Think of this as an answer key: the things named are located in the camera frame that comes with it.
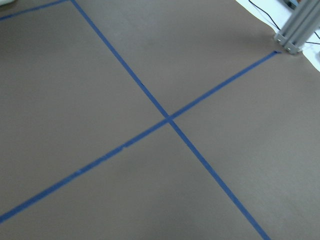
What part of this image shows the aluminium frame post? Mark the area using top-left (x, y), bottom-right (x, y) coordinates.
top-left (273, 0), bottom-right (320, 55)

